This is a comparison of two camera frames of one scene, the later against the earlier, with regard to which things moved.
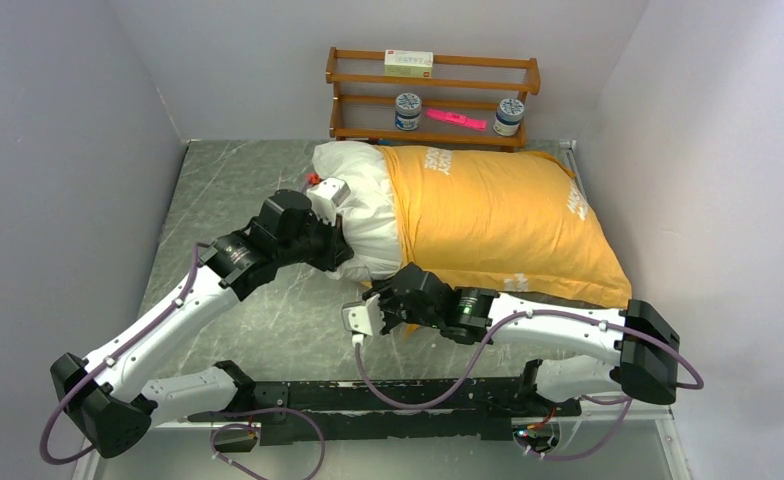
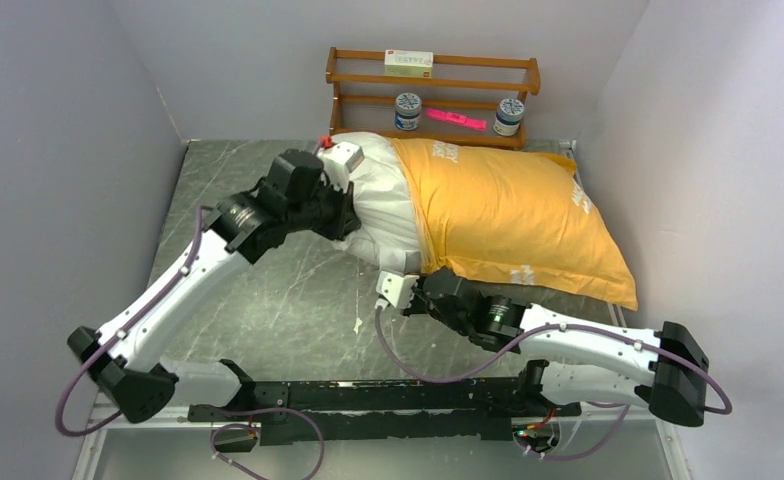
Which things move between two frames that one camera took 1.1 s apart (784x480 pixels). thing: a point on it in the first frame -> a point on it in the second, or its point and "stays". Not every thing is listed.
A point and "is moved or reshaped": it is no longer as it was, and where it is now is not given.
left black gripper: (336, 249) -> (344, 217)
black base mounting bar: (392, 409) stays
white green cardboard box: (408, 63) stays
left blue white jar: (408, 107) stays
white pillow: (366, 213) is moved or reshaped
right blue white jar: (508, 117) stays
